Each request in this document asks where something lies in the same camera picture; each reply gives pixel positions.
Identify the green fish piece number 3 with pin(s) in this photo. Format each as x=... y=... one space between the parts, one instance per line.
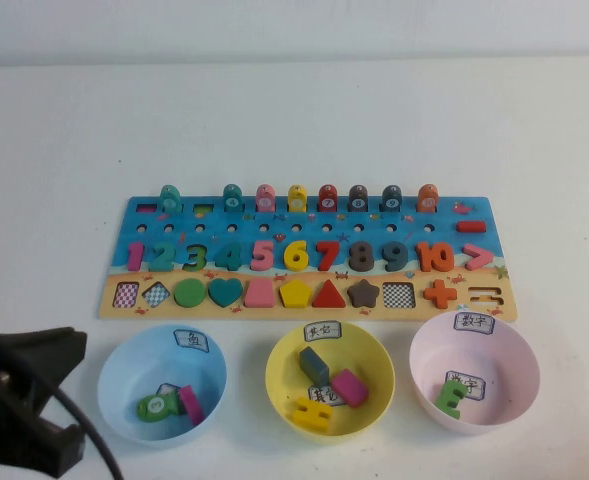
x=154 y=406

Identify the light blue plastic bowl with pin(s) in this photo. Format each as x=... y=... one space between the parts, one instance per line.
x=124 y=370

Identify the magenta fish piece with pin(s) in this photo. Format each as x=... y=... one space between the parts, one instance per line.
x=194 y=407

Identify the magenta number 1 piece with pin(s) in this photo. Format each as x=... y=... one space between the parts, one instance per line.
x=135 y=257

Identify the green circle piece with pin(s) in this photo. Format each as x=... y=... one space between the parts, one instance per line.
x=190 y=293

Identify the teal heart piece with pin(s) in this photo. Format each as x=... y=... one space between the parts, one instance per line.
x=225 y=291

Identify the pink trapezoid piece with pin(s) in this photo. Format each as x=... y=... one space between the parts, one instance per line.
x=260 y=295

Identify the teal fish piece number 2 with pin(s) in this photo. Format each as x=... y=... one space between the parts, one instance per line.
x=170 y=197

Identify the yellow equals sign piece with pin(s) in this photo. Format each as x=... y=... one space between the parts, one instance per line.
x=310 y=414

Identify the yellow pentagon piece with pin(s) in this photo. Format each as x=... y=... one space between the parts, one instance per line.
x=296 y=296

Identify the teal fish piece number 4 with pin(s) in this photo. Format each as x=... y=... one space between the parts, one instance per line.
x=232 y=196

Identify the red triangle piece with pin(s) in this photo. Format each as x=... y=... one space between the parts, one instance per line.
x=329 y=297

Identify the pink fish piece number 5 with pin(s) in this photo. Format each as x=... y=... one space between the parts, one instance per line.
x=265 y=196

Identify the yellow fish piece number 6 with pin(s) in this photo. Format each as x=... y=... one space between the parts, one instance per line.
x=297 y=196

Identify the yellow plastic bowl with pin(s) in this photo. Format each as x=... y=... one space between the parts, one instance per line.
x=374 y=370

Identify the brown star piece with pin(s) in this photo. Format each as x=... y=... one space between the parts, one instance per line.
x=363 y=295

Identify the red fish piece number 7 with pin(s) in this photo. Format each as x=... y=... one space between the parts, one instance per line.
x=327 y=196

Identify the brown fish piece number 8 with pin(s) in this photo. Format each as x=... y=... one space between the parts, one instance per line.
x=358 y=196

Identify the dark teal number 9 piece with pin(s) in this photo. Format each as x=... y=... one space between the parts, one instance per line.
x=401 y=252

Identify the green E-shaped piece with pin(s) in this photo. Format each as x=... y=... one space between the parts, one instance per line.
x=449 y=400

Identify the dark teal fish piece 9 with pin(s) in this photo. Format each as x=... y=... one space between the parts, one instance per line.
x=392 y=196

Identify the orange plus sign piece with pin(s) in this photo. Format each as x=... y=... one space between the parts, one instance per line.
x=440 y=295

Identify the orange fish piece number 10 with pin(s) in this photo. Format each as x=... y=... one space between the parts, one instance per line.
x=428 y=195

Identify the red minus sign piece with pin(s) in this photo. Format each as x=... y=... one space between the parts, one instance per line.
x=471 y=226

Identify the pink greater-than sign piece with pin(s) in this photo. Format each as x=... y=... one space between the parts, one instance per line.
x=484 y=256

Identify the pink plastic bowl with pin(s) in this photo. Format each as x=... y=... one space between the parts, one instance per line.
x=516 y=360

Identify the colourful wooden puzzle board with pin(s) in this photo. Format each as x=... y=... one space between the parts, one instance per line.
x=494 y=240

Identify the grey-blue square block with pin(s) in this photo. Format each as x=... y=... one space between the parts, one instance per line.
x=314 y=365

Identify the magenta rectangle block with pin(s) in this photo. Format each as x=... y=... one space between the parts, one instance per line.
x=350 y=387

